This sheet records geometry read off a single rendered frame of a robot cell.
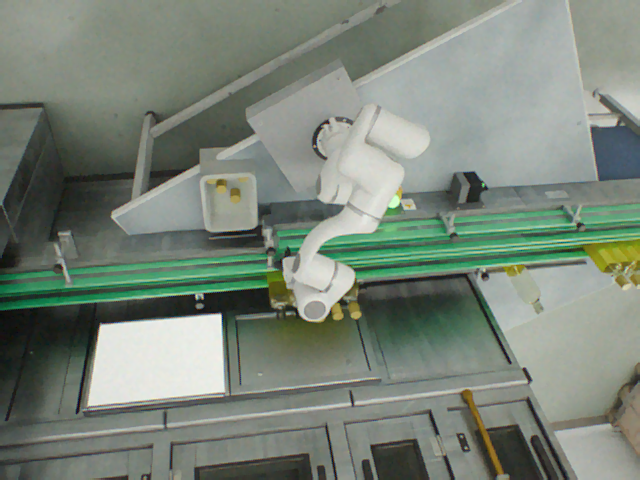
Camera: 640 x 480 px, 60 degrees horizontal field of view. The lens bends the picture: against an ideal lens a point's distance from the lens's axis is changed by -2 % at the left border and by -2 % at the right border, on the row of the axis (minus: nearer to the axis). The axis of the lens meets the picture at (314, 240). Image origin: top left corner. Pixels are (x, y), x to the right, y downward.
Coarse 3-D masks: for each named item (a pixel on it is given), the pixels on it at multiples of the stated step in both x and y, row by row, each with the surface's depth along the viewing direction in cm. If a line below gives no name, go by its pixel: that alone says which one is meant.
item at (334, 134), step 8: (328, 120) 167; (328, 128) 169; (336, 128) 168; (344, 128) 171; (320, 136) 172; (328, 136) 169; (336, 136) 168; (344, 136) 167; (320, 144) 174; (328, 144) 168; (336, 144) 165; (320, 152) 176; (328, 152) 167
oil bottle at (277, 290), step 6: (270, 276) 185; (276, 276) 185; (282, 276) 185; (270, 282) 183; (276, 282) 183; (282, 282) 183; (270, 288) 181; (276, 288) 181; (282, 288) 181; (270, 294) 179; (276, 294) 179; (282, 294) 179; (270, 300) 179; (276, 300) 177; (282, 300) 178; (270, 306) 181
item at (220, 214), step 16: (208, 176) 173; (224, 176) 173; (240, 176) 174; (208, 192) 185; (208, 208) 186; (224, 208) 190; (240, 208) 191; (256, 208) 184; (208, 224) 185; (224, 224) 188; (240, 224) 189; (256, 224) 188
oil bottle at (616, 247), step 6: (612, 246) 202; (618, 246) 202; (618, 252) 199; (624, 252) 199; (618, 258) 197; (624, 258) 197; (630, 258) 197; (624, 264) 195; (630, 264) 195; (624, 270) 196; (630, 270) 195; (630, 276) 194; (636, 276) 192; (636, 282) 191; (636, 288) 191
